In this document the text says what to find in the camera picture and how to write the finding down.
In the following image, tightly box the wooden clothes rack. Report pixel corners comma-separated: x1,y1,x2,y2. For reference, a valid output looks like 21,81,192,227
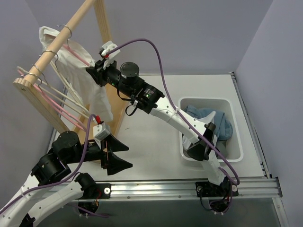
13,0,126,135

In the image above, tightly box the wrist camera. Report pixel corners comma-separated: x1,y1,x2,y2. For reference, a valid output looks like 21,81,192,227
100,41,121,70
93,122,111,146

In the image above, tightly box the cream hanger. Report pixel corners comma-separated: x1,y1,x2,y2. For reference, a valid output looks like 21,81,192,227
16,66,90,116

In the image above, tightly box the white plastic basket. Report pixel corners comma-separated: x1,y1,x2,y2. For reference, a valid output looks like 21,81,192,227
178,97,243,163

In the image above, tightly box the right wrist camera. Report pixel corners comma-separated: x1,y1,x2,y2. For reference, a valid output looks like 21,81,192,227
100,41,121,70

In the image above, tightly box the pink hanger front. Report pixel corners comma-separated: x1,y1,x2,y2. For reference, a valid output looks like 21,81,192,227
34,85,87,132

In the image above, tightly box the blue denim garment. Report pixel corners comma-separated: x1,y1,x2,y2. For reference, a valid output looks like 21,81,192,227
184,105,233,140

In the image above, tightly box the aluminium front rail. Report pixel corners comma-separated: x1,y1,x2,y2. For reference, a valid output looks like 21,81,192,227
35,177,284,201

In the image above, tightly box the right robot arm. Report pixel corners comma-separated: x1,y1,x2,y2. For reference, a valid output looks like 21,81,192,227
86,61,228,195

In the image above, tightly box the wire hanger white shirt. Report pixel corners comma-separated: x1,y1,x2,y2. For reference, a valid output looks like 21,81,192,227
41,50,85,109

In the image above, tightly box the light white shirt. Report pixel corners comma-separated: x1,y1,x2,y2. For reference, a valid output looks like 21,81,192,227
182,111,216,150

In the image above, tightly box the pink hanger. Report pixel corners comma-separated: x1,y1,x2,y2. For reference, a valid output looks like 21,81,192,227
34,85,87,132
57,24,91,67

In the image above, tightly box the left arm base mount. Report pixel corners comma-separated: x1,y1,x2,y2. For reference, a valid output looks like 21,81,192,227
78,183,111,213

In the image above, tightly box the cream white garment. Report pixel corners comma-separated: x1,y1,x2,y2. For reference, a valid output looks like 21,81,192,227
38,26,114,121

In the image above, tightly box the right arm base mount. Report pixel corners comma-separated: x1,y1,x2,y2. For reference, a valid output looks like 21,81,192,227
195,180,239,215

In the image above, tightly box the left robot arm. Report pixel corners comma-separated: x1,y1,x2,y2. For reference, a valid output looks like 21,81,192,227
0,131,133,227

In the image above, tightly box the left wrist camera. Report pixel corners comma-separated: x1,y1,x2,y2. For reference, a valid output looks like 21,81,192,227
93,122,111,146

